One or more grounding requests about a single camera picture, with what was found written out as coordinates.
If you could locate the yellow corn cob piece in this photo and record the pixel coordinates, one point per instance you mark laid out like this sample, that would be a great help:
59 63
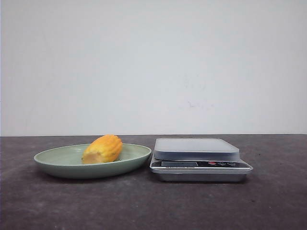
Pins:
104 149

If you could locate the silver digital kitchen scale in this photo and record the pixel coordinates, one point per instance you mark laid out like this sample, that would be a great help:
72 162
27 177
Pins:
198 160

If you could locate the green shallow plate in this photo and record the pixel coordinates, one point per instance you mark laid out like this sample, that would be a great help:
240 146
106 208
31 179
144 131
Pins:
69 162

